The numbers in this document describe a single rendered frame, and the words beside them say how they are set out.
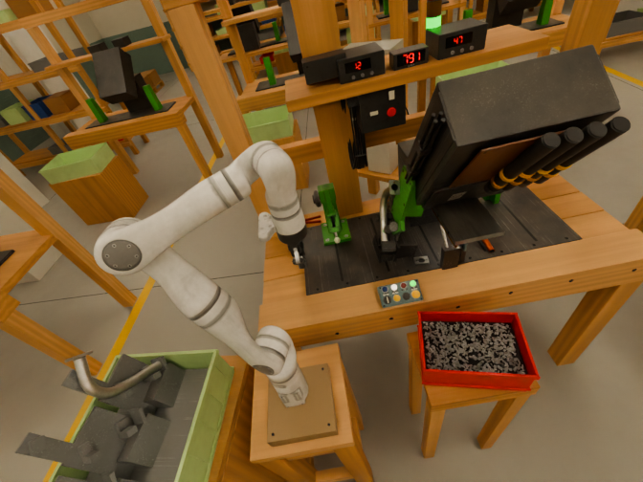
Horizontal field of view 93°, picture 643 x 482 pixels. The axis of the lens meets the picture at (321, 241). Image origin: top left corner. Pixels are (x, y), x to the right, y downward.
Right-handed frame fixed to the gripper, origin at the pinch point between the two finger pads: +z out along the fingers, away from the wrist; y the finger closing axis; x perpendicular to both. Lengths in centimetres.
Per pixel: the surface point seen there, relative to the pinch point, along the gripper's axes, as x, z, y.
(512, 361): -57, 39, -22
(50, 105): 377, 59, 480
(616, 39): -439, 96, 372
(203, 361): 46, 42, -1
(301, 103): -9, -22, 54
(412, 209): -41, 15, 28
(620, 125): -74, -24, -1
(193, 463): 43, 40, -33
